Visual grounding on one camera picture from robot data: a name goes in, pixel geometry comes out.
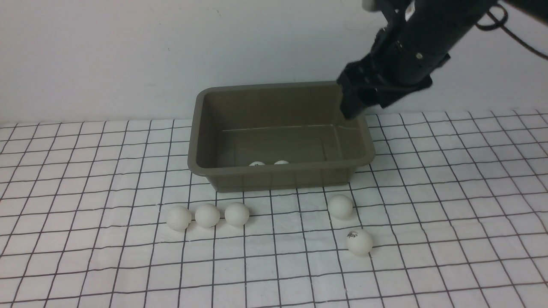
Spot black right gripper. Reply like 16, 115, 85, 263
337, 0, 451, 120

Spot white ping-pong ball with logo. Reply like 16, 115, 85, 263
346, 229, 374, 257

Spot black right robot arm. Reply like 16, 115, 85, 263
336, 0, 547, 120

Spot olive green plastic bin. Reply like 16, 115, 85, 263
188, 81, 376, 193

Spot white checkered tablecloth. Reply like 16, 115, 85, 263
0, 110, 548, 308

